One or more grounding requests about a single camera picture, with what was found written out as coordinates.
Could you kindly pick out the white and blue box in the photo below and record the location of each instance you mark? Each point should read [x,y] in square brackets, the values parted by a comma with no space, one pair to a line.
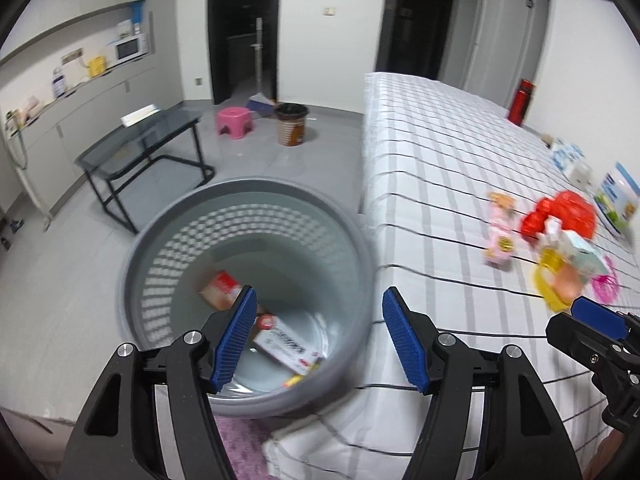
[124,30]

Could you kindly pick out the bed with checked sheet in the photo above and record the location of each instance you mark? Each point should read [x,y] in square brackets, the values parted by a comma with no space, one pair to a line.
[450,160]

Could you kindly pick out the metal rack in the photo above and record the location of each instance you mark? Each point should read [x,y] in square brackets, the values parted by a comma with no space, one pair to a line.
[12,232]

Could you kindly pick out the white door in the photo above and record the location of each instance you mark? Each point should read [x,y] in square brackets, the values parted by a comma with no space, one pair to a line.
[536,50]

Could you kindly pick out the brown patterned waste bin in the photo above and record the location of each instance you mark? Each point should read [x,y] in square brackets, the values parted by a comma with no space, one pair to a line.
[291,127]

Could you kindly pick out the pink snack packet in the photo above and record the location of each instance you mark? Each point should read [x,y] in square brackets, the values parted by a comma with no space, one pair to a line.
[500,230]

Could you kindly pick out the black door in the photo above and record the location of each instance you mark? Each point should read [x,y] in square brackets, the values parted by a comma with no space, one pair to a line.
[415,25]

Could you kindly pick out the blue patterned tissue pack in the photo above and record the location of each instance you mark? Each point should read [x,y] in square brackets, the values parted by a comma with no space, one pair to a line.
[566,152]

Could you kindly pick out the pink fluffy mat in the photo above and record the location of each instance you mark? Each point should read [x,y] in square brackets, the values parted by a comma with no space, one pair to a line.
[245,450]

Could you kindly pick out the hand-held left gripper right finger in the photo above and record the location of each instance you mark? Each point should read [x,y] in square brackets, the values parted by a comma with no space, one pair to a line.
[402,335]

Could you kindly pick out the grey perforated plastic basket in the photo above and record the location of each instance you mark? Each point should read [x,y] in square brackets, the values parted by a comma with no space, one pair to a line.
[300,240]

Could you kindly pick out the person's right forearm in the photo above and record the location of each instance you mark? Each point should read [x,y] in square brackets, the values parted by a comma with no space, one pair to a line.
[605,457]

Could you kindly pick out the red thermos bottle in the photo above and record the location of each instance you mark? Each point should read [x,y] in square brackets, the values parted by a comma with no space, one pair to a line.
[521,102]

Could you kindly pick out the blue and green box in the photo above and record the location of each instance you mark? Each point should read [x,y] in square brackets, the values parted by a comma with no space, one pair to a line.
[617,200]

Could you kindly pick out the white microwave oven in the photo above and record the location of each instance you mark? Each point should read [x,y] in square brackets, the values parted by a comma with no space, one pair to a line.
[131,49]

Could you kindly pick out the white paper pad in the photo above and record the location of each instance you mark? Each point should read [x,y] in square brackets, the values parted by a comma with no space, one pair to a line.
[140,115]

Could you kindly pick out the brown and white toothpaste box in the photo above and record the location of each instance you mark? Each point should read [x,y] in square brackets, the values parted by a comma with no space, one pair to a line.
[282,345]

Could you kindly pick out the clear bottle with blue label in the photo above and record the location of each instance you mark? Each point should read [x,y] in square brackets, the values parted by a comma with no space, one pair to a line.
[59,85]

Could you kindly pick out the wall socket strip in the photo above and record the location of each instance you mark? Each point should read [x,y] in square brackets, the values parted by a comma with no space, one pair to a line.
[72,56]

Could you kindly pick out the small white box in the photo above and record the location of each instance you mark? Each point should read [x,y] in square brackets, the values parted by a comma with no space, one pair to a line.
[581,176]

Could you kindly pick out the grey cabinet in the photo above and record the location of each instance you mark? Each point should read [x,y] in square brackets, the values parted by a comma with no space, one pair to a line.
[90,110]

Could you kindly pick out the pink plastic stool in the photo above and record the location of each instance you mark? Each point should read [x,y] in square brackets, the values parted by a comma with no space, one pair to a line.
[235,120]

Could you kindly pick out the yellow plastic container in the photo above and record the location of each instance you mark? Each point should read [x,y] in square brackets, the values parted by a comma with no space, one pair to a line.
[547,265]

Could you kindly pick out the beige bag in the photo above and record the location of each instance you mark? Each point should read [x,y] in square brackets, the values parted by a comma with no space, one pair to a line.
[31,105]

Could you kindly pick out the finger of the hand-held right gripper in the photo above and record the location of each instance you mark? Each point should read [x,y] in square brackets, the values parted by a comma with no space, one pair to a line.
[575,340]
[600,317]

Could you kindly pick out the red plastic bag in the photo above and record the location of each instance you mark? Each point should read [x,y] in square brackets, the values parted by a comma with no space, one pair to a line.
[570,210]

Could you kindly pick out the beige cardboard box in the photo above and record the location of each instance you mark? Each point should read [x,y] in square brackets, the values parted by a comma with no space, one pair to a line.
[30,445]

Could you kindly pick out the pastel carton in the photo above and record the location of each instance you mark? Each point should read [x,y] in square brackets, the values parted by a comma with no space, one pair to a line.
[582,252]

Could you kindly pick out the pink mesh scrubber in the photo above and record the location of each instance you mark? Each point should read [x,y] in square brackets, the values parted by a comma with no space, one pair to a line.
[606,282]

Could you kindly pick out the black glass-top table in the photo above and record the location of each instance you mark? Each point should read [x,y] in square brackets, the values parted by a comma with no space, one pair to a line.
[140,135]

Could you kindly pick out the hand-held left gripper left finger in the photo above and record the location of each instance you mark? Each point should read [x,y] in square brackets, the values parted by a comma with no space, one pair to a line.
[235,335]

